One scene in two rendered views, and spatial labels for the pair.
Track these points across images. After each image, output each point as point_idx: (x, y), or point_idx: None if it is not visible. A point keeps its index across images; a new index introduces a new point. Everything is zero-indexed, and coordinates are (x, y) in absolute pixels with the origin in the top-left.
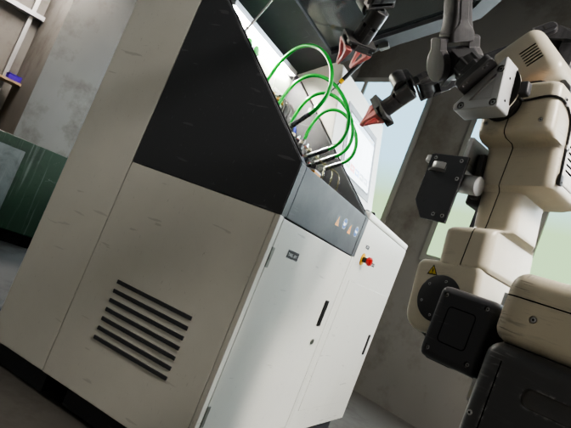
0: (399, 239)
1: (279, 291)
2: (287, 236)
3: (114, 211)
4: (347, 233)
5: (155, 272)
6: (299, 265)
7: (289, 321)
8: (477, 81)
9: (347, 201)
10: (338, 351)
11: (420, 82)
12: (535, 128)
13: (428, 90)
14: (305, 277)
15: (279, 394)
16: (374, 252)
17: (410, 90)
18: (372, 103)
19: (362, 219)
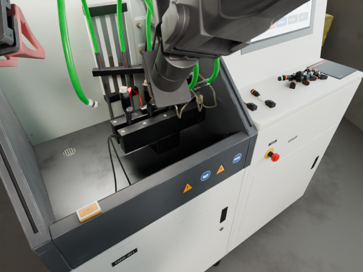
0: (342, 85)
1: (132, 271)
2: (95, 266)
3: None
4: (219, 171)
5: None
6: (146, 246)
7: (172, 255)
8: None
9: (191, 168)
10: (270, 196)
11: (171, 45)
12: None
13: (206, 51)
14: (167, 237)
15: (200, 261)
16: (290, 132)
17: (169, 60)
18: (145, 72)
19: (242, 144)
